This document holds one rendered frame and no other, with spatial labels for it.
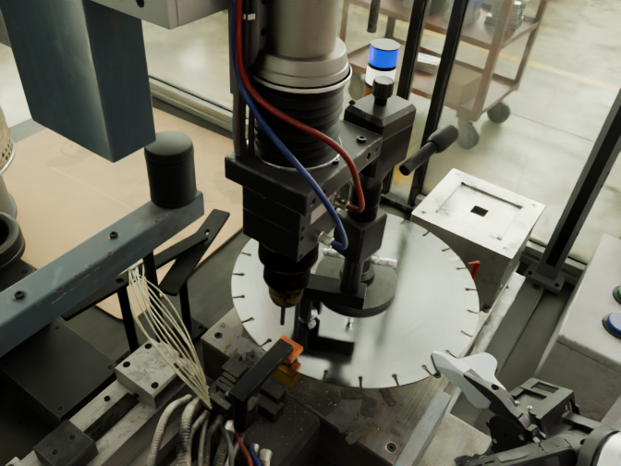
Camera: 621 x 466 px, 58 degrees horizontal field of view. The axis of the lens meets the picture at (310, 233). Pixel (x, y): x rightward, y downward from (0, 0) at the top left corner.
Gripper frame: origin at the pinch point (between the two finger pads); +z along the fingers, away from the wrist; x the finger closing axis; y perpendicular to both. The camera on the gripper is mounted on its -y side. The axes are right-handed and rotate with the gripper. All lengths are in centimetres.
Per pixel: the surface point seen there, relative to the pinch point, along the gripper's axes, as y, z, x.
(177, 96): 17, 96, 49
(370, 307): -1.4, 7.1, 13.0
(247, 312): -14.4, 14.8, 16.5
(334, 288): -7.2, 5.1, 18.2
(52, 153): -18, 92, 42
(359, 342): -5.6, 5.1, 10.5
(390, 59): 20, 18, 42
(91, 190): -15, 77, 33
